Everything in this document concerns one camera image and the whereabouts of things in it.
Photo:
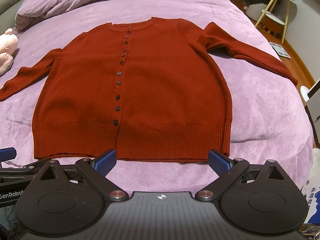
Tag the blue printed cardboard box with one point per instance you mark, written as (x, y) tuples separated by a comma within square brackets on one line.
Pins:
[(311, 192)]

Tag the red knit cardigan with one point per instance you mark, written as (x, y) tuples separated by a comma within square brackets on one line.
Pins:
[(149, 90)]

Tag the purple bed sheet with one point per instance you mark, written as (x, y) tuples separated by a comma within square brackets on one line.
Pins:
[(269, 119)]

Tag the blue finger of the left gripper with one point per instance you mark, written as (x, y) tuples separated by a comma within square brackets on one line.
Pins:
[(7, 154)]

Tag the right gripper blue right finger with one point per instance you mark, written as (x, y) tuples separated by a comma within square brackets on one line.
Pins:
[(230, 173)]

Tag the bathroom scale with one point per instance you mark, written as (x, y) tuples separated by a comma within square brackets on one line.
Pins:
[(280, 50)]

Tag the pink plush pig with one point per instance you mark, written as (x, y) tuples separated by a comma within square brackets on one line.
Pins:
[(9, 43)]

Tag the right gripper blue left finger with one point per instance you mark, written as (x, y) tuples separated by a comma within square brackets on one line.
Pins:
[(94, 171)]

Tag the orange footstool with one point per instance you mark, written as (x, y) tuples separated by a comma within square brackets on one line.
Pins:
[(273, 24)]

